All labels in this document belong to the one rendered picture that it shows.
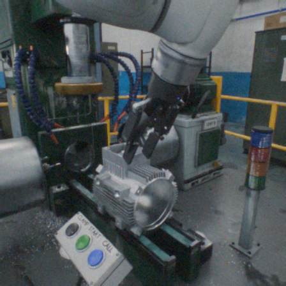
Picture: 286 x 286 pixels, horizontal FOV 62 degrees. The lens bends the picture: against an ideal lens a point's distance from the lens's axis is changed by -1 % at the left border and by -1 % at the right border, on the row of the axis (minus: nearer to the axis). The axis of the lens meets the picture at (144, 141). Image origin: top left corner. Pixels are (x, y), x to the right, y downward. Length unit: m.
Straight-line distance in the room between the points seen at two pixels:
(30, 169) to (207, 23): 0.63
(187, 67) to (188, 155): 0.79
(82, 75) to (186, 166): 0.64
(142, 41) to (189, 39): 6.40
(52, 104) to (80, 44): 0.33
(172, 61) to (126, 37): 6.20
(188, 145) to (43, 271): 0.77
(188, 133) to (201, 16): 0.81
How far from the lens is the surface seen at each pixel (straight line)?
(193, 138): 1.19
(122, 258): 0.46
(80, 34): 0.95
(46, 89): 1.14
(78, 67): 0.94
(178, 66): 0.43
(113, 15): 0.37
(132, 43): 6.67
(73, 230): 0.53
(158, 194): 0.80
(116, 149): 0.80
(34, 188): 0.83
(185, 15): 0.39
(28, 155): 0.83
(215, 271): 0.85
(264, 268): 0.91
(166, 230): 0.77
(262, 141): 0.77
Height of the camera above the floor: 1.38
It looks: 16 degrees down
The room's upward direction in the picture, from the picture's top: straight up
